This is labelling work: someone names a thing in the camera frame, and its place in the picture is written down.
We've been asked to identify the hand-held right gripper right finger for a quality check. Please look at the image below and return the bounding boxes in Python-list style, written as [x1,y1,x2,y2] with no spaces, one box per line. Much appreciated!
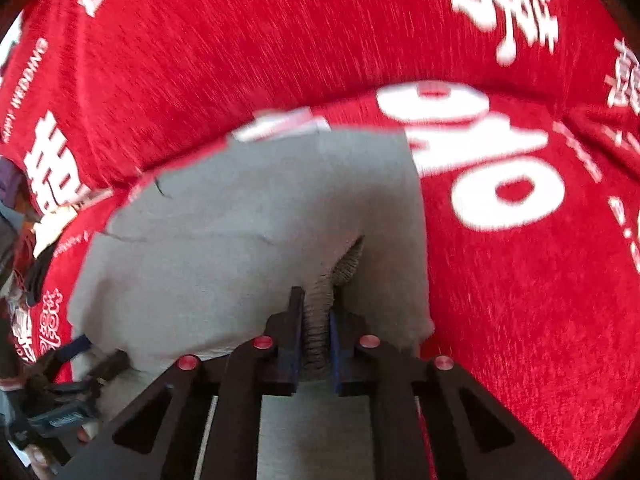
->
[327,305,576,480]

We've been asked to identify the grey knit garment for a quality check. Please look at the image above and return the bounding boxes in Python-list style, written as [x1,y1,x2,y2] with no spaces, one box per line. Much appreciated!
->
[67,127,435,480]

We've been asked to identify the dark cloth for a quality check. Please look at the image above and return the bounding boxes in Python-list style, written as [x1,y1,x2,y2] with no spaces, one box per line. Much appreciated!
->
[0,157,32,306]

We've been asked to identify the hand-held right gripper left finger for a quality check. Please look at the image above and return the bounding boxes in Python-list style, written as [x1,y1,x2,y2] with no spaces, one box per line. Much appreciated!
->
[55,286,306,480]

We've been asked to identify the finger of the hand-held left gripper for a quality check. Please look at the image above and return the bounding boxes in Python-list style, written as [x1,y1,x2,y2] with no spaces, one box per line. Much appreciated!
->
[52,335,94,364]
[87,350,132,384]

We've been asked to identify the red printed sofa cover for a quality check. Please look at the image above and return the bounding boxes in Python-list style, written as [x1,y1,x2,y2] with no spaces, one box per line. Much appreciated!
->
[0,0,640,480]

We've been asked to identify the cream cloth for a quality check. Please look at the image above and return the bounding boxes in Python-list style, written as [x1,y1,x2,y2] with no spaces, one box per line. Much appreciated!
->
[32,205,81,257]

